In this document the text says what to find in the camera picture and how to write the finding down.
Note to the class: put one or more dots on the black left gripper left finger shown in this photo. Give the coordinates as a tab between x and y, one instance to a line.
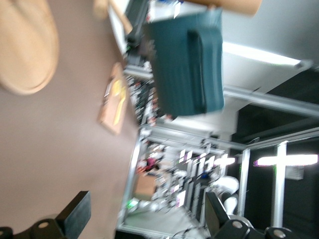
69	219

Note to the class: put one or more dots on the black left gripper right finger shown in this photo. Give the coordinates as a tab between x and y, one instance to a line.
224	229

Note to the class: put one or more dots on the teal mug yellow inside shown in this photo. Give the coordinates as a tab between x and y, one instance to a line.
179	74

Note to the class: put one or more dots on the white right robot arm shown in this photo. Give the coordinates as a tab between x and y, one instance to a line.
228	186

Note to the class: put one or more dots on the wooden mug rack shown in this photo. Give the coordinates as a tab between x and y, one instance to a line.
25	44

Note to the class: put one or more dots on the ceiling light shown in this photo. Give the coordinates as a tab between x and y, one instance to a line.
214	161
289	160

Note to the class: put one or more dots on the brown cardboard box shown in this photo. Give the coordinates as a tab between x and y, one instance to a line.
145	186

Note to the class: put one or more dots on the wooden cutting board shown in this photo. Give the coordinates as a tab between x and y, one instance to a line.
112	114

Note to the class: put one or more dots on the lemon slice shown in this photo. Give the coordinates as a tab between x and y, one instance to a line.
123	92
117	83
115	91

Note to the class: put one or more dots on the aluminium frame structure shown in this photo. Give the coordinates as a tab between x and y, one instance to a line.
264	98

